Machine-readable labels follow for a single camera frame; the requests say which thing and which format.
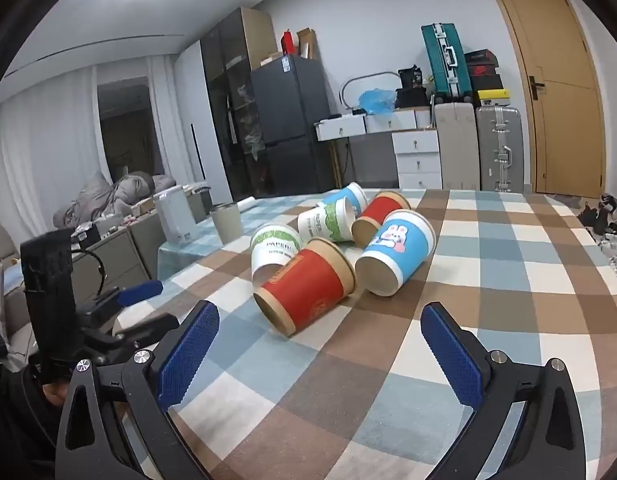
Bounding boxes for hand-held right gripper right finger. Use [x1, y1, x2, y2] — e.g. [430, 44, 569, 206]
[421, 302, 588, 480]

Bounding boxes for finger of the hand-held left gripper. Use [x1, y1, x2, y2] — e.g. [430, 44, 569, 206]
[92, 280, 165, 320]
[112, 312, 182, 354]

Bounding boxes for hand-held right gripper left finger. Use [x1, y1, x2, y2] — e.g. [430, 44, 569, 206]
[55, 300, 222, 480]

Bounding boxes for person's left forearm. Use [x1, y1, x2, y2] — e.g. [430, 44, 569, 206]
[0, 355, 64, 480]

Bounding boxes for large blue rabbit paper cup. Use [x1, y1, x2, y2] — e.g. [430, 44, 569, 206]
[355, 209, 437, 297]

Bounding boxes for white green paper cup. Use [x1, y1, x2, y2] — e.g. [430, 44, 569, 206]
[297, 197, 362, 244]
[250, 224, 305, 291]

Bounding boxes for large red paper cup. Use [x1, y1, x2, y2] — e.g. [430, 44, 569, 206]
[252, 237, 358, 337]

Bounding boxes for small red paper cup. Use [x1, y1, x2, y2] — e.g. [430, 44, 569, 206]
[351, 191, 412, 249]

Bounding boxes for small blue paper cup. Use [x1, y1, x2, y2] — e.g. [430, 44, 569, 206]
[316, 181, 369, 216]

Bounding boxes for beige sofa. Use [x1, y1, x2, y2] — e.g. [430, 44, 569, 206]
[0, 220, 39, 361]

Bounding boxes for white appliance box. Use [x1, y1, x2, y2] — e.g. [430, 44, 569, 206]
[153, 185, 199, 244]

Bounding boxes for plaid tablecloth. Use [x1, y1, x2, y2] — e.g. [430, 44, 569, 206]
[156, 187, 617, 480]

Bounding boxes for grey duvet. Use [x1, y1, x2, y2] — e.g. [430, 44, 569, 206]
[52, 170, 176, 228]

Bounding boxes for grey tumbler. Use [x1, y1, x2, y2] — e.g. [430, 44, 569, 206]
[210, 202, 244, 242]

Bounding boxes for white sheer curtain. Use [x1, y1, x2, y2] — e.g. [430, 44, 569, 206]
[0, 65, 99, 241]
[146, 55, 189, 191]

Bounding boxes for white wardrobe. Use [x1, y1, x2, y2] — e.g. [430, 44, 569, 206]
[173, 40, 234, 203]

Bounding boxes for dark glass cabinet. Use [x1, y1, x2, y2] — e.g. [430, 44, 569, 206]
[199, 7, 282, 203]

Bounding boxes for white drawer cabinet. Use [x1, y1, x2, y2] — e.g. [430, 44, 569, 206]
[391, 129, 443, 191]

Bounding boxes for black white patterned cloth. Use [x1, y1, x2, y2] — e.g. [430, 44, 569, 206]
[576, 192, 617, 291]

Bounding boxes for beige suitcase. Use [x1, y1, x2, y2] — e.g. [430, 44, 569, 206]
[433, 102, 482, 191]

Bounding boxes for silver suitcase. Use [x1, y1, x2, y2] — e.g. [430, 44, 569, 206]
[475, 105, 525, 193]

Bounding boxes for dark refrigerator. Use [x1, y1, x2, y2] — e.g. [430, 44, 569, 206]
[250, 54, 337, 200]

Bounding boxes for white drawer box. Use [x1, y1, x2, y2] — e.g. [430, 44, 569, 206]
[316, 115, 367, 141]
[365, 109, 432, 134]

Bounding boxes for yellow shoe box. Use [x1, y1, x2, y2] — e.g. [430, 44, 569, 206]
[475, 89, 512, 108]

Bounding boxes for blue plastic bag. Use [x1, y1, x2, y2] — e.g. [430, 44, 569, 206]
[359, 89, 397, 115]

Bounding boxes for wooden door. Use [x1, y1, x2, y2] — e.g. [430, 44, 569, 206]
[483, 0, 607, 198]

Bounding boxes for black bag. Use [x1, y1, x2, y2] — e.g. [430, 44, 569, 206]
[395, 66, 430, 108]

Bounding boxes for black red shoe box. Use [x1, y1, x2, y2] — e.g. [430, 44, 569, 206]
[463, 50, 500, 77]

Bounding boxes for teal suitcase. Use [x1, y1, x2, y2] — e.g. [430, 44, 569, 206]
[421, 22, 473, 106]

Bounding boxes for brown cardboard box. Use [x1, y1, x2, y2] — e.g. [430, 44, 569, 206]
[296, 27, 317, 61]

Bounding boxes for arched metal rail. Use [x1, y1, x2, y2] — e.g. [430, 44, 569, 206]
[340, 72, 402, 111]

